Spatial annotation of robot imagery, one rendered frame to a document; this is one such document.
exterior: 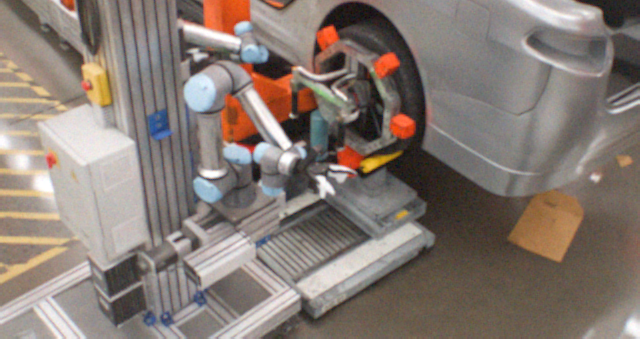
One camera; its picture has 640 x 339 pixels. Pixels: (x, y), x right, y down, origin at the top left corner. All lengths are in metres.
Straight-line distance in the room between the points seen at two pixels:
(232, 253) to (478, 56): 1.24
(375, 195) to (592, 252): 1.22
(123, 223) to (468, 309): 1.79
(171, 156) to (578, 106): 1.56
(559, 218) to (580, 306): 0.65
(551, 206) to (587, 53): 1.61
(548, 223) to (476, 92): 1.45
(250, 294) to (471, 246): 1.29
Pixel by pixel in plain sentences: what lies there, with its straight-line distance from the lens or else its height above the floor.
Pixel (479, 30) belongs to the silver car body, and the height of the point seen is 1.44.
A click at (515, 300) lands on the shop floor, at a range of 3.86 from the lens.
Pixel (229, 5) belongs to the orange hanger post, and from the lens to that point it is 3.42.
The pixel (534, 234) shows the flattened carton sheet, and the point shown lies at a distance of 4.24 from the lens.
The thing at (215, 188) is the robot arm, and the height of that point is 1.01.
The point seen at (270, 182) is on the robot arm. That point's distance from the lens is 2.57.
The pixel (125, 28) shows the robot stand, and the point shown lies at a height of 1.64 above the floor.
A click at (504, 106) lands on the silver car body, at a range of 3.00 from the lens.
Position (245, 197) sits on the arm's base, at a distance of 2.93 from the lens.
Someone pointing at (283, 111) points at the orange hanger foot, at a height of 0.59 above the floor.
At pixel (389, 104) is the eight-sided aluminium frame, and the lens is 3.33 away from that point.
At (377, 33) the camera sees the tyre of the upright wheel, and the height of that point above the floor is 1.18.
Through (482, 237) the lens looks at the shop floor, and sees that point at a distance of 4.15.
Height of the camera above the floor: 2.75
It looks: 37 degrees down
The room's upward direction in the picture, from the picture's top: 2 degrees clockwise
